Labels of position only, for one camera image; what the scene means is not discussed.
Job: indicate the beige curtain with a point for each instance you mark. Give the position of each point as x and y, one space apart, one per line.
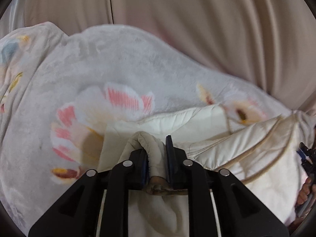
270 43

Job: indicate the grey floral fleece blanket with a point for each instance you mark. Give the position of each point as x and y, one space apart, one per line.
57 91

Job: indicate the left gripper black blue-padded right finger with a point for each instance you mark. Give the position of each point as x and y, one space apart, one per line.
219 204

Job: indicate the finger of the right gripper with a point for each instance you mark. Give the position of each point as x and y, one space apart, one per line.
307 157

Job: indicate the person's hand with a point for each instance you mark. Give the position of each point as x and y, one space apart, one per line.
302 198

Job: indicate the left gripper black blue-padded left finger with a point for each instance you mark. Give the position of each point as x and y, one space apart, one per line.
97 203

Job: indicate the cream quilted jacket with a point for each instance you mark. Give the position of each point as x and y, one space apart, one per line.
262 155

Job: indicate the white sheer curtain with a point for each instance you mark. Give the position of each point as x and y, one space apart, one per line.
13 17

